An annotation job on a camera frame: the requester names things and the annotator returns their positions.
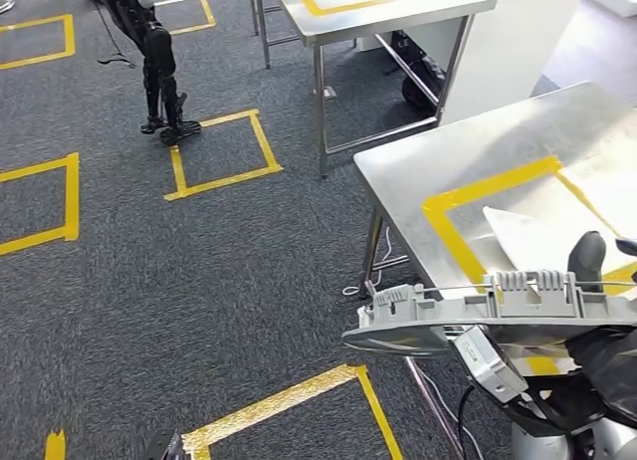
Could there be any stainless steel table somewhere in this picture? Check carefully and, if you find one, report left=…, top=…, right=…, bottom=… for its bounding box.
left=247, top=0, right=500, bottom=180

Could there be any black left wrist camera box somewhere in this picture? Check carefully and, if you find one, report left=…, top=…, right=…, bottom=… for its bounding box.
left=140, top=430, right=186, bottom=460

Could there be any white plastic shell part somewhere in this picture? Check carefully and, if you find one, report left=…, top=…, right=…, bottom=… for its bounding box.
left=482, top=204, right=624, bottom=275

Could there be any stainless steel workbench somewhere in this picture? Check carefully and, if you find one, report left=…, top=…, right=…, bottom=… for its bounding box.
left=352, top=81, right=637, bottom=460

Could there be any white cabinet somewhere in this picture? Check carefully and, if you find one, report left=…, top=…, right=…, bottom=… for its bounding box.
left=437, top=0, right=592, bottom=128

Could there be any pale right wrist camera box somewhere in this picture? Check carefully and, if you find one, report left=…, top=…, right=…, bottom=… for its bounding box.
left=452, top=325, right=530, bottom=405

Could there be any black wheeled case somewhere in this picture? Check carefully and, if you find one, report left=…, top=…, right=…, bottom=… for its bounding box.
left=389, top=30, right=448, bottom=114

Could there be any grey plastic wheel hubcap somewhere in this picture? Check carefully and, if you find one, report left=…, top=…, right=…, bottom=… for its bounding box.
left=341, top=269, right=637, bottom=360

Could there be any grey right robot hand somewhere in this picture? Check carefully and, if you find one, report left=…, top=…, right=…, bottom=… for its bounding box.
left=567, top=231, right=637, bottom=424

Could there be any black humanoid robot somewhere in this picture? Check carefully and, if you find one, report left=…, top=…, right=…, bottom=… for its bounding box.
left=75, top=0, right=204, bottom=148

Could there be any white floor cable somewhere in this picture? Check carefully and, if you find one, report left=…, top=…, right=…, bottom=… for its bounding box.
left=342, top=226, right=395, bottom=298

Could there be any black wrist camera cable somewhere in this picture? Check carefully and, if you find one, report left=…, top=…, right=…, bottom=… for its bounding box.
left=456, top=384, right=486, bottom=460

